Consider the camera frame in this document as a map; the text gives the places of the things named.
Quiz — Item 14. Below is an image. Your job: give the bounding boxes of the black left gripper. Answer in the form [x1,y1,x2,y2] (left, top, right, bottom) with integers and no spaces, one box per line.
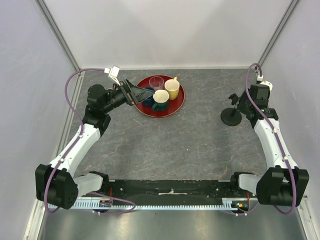
[102,78,154,113]

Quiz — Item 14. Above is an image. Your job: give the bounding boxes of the black phone stand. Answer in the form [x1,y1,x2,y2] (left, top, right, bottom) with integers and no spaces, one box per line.
[220,93,242,127]

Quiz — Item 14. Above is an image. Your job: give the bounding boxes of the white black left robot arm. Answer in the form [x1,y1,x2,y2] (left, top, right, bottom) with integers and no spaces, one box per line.
[35,79,154,210]

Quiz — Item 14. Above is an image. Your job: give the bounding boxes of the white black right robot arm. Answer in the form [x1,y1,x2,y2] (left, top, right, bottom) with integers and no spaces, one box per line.
[226,84,310,207]

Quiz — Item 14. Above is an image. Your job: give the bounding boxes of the dark blue mug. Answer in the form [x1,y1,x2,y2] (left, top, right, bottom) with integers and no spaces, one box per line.
[142,86,155,108]

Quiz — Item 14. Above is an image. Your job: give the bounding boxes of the clear drinking glass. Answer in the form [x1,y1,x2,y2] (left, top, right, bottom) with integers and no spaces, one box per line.
[149,75,165,91]

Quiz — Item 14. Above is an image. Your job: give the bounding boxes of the green mug cream inside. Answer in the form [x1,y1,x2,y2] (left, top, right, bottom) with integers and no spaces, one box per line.
[151,89,169,112]

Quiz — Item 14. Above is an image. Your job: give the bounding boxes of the yellow mug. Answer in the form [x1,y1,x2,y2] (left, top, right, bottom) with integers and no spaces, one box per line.
[164,77,180,100]

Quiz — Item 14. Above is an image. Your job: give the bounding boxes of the red round tray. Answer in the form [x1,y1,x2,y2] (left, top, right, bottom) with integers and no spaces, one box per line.
[135,75,186,118]

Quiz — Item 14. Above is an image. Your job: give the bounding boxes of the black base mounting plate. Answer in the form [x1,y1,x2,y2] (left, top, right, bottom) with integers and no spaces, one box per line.
[97,179,248,204]

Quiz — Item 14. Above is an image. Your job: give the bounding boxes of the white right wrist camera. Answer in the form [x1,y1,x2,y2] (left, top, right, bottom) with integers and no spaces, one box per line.
[254,65,273,91]

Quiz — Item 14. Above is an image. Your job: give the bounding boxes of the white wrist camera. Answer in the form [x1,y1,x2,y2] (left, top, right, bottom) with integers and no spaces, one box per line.
[104,65,121,86]
[254,65,273,91]

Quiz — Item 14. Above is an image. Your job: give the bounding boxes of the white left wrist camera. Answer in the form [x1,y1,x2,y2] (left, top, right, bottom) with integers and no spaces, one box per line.
[104,65,121,86]

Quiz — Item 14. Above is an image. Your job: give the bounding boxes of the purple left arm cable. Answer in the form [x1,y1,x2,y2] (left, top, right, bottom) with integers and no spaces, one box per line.
[43,67,137,216]

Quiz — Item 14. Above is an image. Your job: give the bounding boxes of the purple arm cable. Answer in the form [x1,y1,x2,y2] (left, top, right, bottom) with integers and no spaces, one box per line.
[226,62,298,217]
[43,67,137,216]

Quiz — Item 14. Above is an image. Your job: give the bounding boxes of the aluminium frame corner post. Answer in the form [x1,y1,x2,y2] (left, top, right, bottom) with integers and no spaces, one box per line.
[258,0,301,67]

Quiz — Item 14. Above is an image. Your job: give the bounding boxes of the blue slotted cable duct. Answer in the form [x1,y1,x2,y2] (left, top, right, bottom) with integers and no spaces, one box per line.
[71,197,250,211]

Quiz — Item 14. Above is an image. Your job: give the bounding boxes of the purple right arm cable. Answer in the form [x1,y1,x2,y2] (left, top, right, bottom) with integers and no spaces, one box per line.
[226,62,298,217]

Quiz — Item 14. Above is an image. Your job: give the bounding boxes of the left aluminium frame post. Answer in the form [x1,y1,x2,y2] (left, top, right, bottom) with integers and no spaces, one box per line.
[35,0,80,71]

